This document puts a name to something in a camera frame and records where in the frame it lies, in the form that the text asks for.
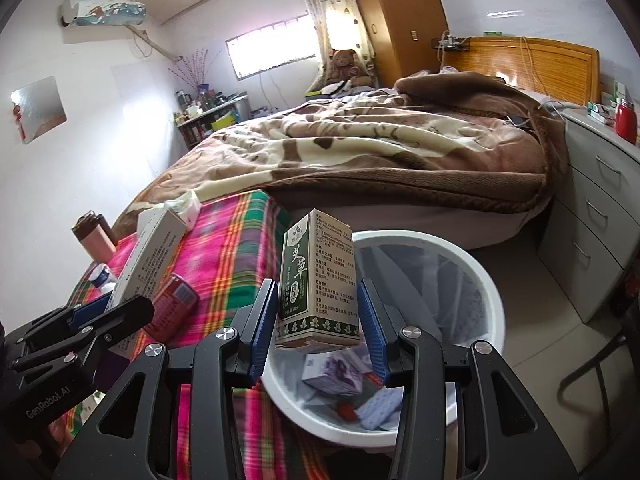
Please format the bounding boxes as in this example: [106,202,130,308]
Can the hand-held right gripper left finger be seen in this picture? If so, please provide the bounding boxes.
[50,277,281,480]

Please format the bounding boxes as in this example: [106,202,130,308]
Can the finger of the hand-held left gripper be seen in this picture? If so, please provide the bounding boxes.
[11,297,155,373]
[22,292,113,350]

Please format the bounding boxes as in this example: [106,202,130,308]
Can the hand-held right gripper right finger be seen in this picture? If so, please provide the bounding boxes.
[356,277,581,480]

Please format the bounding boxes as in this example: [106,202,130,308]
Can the white blue-print cup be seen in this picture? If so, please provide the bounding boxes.
[87,262,118,293]

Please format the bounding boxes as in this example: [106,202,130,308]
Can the dark red can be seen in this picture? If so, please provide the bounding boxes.
[145,272,199,343]

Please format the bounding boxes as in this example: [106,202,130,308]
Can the purple printed box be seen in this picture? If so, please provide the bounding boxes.
[302,352,368,397]

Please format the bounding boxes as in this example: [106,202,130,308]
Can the white carton box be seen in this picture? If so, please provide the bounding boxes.
[106,207,190,361]

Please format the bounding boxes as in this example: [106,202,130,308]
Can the green herbal box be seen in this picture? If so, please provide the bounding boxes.
[274,208,362,352]

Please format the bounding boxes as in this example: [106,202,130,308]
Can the white bristle brush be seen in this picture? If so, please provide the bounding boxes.
[356,387,405,432]

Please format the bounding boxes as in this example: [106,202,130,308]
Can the white waste bin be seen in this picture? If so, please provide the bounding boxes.
[260,230,506,448]

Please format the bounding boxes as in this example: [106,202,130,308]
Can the pink thermos mug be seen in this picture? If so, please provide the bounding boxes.
[71,210,118,263]

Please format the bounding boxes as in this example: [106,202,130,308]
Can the pink green plaid blanket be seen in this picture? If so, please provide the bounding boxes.
[50,190,341,480]

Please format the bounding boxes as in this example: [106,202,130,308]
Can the bed with brown sheet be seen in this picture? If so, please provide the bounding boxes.
[287,195,553,251]

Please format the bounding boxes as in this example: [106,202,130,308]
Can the tissue pack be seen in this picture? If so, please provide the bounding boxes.
[160,191,203,233]

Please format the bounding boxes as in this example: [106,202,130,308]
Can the brown patterned blanket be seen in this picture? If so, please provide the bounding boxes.
[112,71,568,221]

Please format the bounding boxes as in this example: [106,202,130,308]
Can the cluttered side table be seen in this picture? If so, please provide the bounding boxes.
[172,87,251,150]

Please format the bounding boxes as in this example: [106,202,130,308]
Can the black metal chair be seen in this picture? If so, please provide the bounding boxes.
[560,330,640,480]

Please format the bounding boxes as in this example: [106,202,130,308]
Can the grey drawer nightstand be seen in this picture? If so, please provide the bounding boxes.
[537,110,640,323]

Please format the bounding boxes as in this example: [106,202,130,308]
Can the flowering branches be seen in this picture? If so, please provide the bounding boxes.
[167,49,223,92]

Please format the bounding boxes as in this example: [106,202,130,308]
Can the brown teddy bear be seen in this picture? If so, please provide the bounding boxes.
[322,49,376,88]

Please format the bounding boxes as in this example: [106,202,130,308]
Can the air conditioner pipe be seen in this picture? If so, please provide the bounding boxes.
[127,24,183,61]

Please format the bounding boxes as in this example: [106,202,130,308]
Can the window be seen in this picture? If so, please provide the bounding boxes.
[225,12,321,81]

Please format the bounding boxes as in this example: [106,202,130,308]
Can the wooden wardrobe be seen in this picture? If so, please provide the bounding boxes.
[342,0,450,88]

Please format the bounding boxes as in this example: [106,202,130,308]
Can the wooden headboard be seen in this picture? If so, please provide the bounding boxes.
[445,36,601,106]

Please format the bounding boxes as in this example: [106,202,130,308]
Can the small green white box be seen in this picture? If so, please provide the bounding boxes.
[587,102,616,126]

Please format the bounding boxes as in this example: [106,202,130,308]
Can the red bottle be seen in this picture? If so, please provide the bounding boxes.
[614,100,638,146]

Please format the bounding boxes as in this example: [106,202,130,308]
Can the square wall mirror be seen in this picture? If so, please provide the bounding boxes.
[11,76,68,145]

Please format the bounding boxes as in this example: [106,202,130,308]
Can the black wall shelf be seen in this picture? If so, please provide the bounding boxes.
[431,30,471,53]

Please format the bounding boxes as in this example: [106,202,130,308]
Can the wall air conditioner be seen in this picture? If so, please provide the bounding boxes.
[60,0,148,28]

